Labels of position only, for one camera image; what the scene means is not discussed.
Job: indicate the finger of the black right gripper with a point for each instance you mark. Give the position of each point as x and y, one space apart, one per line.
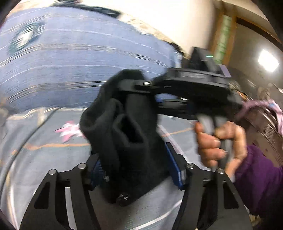
172 104
137 85

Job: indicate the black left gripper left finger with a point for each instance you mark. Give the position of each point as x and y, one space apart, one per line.
48 207

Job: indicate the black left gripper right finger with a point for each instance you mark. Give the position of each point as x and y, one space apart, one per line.
210 199

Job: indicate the black pants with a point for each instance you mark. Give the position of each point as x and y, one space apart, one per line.
121 128

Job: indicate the purple sleeved right forearm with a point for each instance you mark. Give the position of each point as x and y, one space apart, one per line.
259 183

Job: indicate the grey patterned bed sheet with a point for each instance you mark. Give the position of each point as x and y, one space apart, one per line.
31 145

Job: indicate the blue plaid rolled quilt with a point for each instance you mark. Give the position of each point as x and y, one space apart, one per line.
60 56

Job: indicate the wooden door frame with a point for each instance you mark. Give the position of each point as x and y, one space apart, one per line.
229 14

